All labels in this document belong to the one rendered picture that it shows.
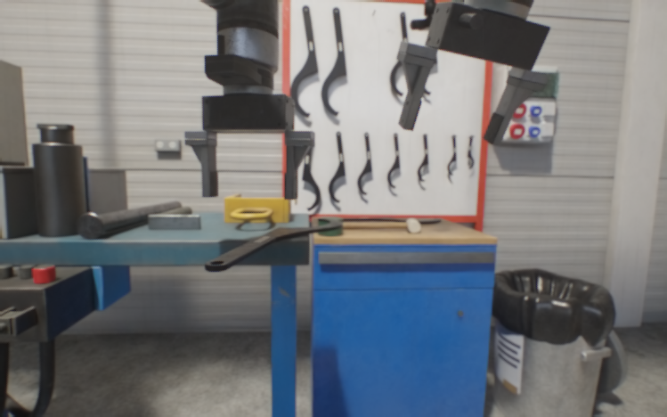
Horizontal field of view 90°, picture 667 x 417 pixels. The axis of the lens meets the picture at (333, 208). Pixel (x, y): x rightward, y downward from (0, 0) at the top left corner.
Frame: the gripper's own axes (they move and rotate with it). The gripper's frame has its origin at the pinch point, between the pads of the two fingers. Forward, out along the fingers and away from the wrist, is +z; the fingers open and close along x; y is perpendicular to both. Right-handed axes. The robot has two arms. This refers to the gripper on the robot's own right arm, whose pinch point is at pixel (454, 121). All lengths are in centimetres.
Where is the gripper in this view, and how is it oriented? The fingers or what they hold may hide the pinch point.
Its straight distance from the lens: 51.1
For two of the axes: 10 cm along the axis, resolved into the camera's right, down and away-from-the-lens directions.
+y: 1.2, 5.0, -8.6
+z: -1.9, 8.6, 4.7
